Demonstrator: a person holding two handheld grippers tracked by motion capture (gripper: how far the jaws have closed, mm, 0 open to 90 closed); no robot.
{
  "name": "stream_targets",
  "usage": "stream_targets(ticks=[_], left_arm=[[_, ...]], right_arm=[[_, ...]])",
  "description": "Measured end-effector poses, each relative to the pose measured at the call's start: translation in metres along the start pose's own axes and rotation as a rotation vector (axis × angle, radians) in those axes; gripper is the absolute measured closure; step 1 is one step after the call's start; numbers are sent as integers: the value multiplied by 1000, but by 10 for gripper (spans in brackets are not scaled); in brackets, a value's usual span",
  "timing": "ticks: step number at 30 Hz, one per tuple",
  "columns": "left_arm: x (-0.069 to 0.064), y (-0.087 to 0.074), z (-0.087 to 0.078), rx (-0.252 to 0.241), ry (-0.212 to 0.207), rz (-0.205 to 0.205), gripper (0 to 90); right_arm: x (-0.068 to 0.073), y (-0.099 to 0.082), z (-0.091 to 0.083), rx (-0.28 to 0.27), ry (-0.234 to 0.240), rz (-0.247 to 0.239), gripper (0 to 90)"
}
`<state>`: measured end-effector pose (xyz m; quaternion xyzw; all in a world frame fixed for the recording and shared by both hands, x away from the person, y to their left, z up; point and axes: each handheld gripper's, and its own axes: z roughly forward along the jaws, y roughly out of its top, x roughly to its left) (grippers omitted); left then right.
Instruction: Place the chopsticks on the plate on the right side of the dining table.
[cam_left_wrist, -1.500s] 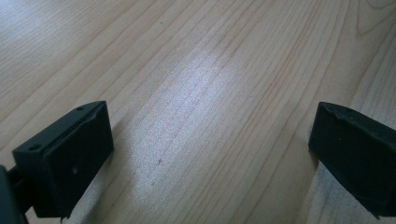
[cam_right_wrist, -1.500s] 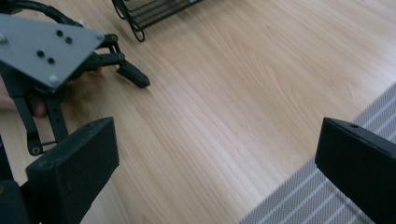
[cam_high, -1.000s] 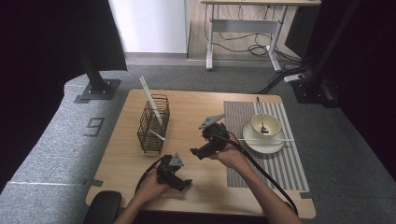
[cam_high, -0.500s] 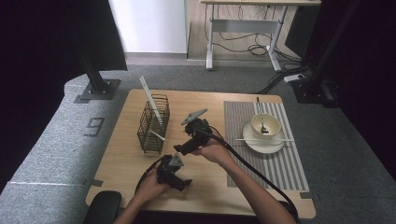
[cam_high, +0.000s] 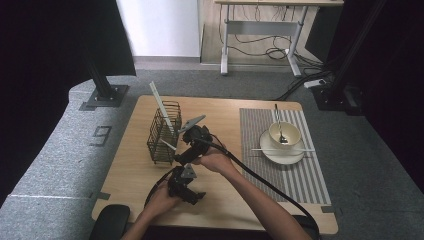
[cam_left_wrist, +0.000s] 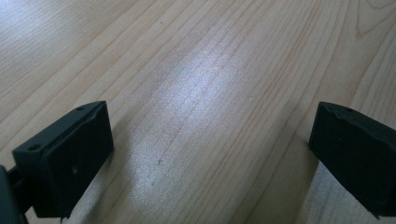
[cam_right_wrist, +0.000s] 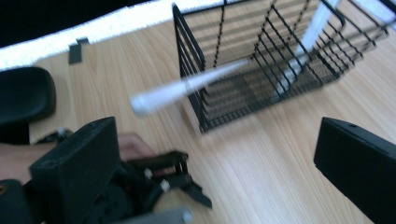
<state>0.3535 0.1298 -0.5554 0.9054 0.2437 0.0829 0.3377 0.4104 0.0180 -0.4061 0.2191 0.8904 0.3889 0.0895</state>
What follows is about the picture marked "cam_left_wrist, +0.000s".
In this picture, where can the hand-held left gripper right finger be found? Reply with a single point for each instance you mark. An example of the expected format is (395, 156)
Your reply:
(358, 149)

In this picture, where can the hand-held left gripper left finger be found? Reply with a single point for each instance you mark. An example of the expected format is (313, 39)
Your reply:
(67, 157)

